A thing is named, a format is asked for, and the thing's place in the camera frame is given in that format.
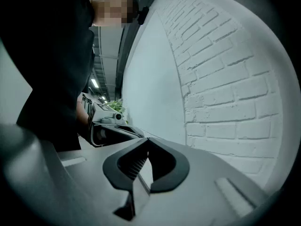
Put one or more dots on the green potted plant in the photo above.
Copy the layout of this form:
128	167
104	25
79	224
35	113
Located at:
116	106

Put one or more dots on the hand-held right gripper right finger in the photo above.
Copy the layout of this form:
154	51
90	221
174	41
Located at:
181	171

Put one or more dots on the white gripper-mounted camera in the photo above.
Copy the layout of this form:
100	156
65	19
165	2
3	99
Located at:
115	117

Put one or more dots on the rectangular ceiling light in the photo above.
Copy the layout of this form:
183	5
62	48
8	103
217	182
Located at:
94	83

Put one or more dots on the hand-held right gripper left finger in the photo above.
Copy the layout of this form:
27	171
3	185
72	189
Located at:
110	171

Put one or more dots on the person's left forearm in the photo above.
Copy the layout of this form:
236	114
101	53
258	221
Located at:
81	116

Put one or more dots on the person's black shirt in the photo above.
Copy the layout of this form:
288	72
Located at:
49	62

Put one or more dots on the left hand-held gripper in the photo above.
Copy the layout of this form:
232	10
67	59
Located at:
98	116

